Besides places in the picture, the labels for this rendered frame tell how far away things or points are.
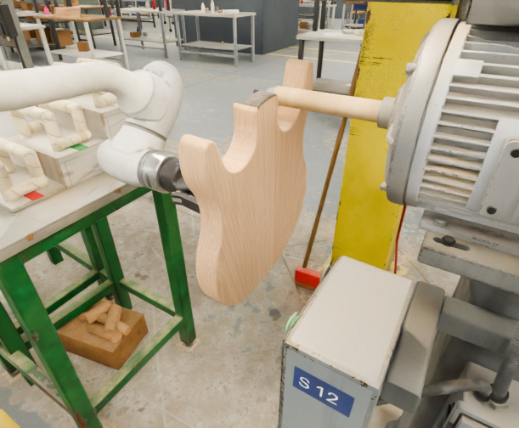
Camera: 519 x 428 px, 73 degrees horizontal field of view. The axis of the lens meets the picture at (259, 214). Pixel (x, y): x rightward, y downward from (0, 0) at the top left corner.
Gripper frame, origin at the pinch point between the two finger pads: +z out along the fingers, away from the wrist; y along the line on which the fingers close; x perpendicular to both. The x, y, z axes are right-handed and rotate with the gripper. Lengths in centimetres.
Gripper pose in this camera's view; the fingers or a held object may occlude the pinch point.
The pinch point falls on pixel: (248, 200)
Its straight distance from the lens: 69.7
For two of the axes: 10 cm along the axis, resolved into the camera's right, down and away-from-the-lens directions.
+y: -5.2, 5.6, -6.4
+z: 8.5, 3.0, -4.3
